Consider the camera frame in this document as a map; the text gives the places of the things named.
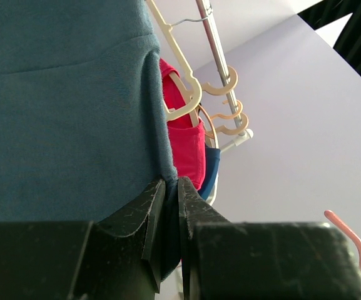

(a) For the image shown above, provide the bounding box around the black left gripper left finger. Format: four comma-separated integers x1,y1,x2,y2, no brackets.
0,180,166,299

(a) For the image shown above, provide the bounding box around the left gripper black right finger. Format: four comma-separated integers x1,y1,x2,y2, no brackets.
178,177,361,299

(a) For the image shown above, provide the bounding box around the pink wire hanger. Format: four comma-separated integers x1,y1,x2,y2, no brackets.
323,210,361,270

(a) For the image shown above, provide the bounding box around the teal blue t-shirt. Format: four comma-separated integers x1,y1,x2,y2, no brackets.
0,1,180,278

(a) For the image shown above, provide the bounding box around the navy blue t-shirt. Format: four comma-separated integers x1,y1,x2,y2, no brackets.
198,146,221,200

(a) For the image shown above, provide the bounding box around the magenta red t-shirt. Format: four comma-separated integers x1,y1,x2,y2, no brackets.
160,59,206,189

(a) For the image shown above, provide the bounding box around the wooden hanger with navy shirt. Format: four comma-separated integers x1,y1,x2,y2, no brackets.
197,100,249,140

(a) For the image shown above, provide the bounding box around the cream plastic hanger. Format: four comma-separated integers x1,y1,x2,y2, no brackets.
146,0,203,127

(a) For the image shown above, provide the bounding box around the wooden hanger with red shirt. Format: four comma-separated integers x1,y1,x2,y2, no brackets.
167,65,238,126

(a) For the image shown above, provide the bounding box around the white clothes rack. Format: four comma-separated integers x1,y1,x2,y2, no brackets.
196,1,253,153

